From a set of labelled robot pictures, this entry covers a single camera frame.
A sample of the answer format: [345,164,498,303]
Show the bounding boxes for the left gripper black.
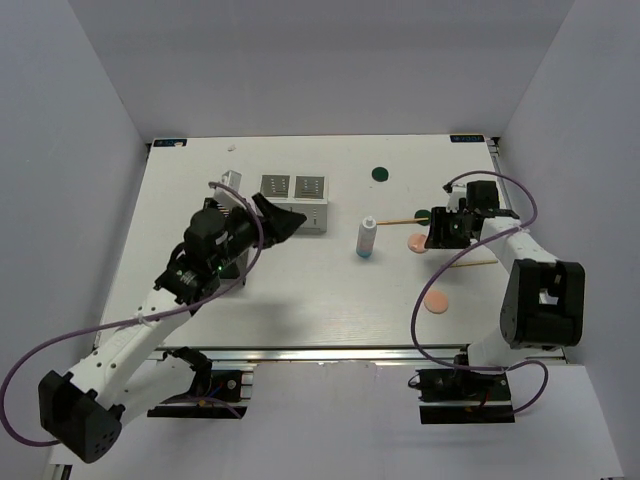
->
[210,192,305,272]

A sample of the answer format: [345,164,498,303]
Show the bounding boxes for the peach puff with ribbon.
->
[407,233,428,254]

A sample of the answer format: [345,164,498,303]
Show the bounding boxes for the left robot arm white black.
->
[38,193,307,464]

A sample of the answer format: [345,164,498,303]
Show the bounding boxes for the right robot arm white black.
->
[425,180,586,399]

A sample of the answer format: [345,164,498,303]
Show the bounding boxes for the gold makeup pencil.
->
[376,217,430,226]
[449,259,499,268]

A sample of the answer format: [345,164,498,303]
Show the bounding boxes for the dark green round puff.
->
[414,209,431,226]
[371,166,389,183]

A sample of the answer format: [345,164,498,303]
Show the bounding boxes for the white slotted organizer box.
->
[260,174,329,235]

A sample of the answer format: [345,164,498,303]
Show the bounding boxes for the black mesh organizer box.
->
[203,197,249,285]

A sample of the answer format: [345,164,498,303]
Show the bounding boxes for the peach round powder puff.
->
[423,290,449,314]

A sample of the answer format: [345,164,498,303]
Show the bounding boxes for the white spray bottle teal base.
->
[355,216,377,258]

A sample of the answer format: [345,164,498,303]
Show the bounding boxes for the blue label sticker right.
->
[449,134,485,143]

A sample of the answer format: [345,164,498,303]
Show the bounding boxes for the blue label sticker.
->
[449,134,485,143]
[152,138,187,148]

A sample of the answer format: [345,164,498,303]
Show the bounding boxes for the blue label sticker left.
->
[152,138,187,148]

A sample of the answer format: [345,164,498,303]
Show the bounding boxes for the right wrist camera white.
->
[443,183,466,212]

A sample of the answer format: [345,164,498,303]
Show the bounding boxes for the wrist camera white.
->
[208,170,244,212]
[443,183,466,212]

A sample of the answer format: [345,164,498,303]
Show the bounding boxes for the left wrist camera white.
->
[208,170,244,212]

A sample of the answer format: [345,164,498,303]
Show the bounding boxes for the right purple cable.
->
[411,171,550,414]

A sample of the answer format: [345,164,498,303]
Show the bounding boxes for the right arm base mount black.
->
[407,368,515,425]

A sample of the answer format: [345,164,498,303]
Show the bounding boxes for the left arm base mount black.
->
[147,365,254,420]

